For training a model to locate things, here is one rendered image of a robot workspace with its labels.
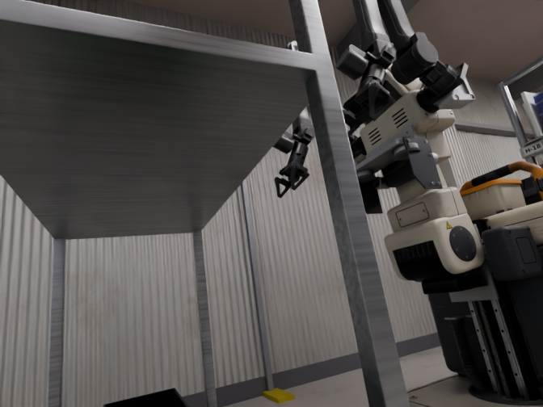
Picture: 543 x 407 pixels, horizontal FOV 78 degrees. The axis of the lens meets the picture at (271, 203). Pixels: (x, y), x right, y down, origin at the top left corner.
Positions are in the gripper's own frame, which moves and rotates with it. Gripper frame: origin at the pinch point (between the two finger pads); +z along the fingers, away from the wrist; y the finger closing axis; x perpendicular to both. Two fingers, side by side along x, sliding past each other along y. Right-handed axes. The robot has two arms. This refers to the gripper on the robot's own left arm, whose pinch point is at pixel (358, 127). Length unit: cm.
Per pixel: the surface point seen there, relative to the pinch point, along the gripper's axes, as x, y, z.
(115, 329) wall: -8, -204, 58
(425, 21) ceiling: 118, -128, -344
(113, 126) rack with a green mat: -41, 3, 34
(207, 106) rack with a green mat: -31.1, 11.8, 28.4
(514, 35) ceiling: 237, -102, -417
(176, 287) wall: 15, -202, 19
